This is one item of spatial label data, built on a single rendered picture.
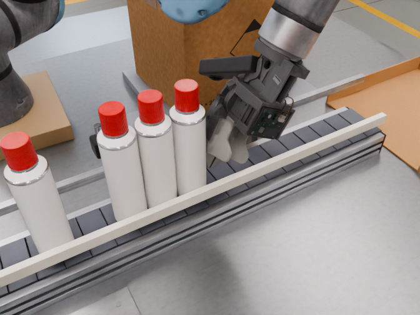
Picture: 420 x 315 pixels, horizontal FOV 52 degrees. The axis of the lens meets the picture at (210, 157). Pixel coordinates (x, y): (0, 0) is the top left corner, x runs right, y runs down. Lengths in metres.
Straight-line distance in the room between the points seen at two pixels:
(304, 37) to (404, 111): 0.50
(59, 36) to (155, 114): 0.81
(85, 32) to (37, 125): 0.48
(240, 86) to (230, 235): 0.25
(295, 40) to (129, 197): 0.31
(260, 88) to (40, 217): 0.34
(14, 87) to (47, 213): 0.42
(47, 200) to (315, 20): 0.40
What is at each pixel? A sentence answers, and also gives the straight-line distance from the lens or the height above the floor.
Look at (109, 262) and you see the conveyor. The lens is 0.65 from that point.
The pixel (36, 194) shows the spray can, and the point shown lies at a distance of 0.56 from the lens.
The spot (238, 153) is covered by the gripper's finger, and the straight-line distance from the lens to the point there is 0.66.
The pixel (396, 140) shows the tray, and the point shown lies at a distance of 0.95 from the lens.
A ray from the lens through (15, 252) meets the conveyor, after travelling 0.69.
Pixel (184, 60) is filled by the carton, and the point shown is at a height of 1.00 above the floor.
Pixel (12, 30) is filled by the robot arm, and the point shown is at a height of 1.03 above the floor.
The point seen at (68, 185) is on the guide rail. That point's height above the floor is 0.96.
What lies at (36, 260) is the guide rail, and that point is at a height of 0.92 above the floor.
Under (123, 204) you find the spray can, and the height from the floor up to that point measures 0.93.
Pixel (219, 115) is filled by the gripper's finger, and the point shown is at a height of 1.02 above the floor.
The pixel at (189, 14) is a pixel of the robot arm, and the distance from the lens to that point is 0.49.
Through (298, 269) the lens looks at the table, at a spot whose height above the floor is 0.83.
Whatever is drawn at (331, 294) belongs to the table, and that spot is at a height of 0.83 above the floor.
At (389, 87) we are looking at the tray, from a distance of 1.12.
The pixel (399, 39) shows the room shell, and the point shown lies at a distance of 3.33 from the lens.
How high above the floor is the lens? 1.40
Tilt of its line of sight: 42 degrees down
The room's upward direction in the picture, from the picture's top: straight up
